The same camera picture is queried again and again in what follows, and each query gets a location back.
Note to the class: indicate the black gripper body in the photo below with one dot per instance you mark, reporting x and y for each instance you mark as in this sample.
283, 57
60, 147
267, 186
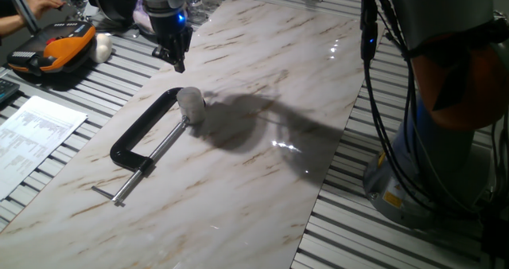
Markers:
167, 30

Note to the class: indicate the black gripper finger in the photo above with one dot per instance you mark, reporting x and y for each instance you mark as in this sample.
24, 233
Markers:
180, 64
164, 54

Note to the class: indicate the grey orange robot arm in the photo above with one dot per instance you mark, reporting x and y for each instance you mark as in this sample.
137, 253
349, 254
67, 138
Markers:
445, 102

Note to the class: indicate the person hand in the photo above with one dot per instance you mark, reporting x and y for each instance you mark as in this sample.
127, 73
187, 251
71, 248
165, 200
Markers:
43, 4

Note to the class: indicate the purple plastic bag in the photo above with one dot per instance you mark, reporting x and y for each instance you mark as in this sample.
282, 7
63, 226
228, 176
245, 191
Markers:
141, 18

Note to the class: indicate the clear plastic bottle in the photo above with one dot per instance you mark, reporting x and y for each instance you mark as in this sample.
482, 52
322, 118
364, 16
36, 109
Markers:
197, 10

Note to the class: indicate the black round reel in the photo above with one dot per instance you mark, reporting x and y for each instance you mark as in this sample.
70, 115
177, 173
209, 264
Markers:
111, 0

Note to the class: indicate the black metal C-clamp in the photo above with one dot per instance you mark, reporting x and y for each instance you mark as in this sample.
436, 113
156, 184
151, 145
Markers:
135, 135

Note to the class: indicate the orange black teach pendant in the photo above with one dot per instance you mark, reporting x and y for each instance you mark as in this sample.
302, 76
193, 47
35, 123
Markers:
59, 46

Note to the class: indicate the marble pattern board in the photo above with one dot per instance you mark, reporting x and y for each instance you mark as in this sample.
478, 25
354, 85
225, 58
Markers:
238, 161

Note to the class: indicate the white printed paper sheet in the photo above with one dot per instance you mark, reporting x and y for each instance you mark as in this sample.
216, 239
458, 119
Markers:
32, 137

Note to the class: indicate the grey aluminium frame leg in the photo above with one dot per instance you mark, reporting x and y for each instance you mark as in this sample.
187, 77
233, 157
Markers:
22, 8

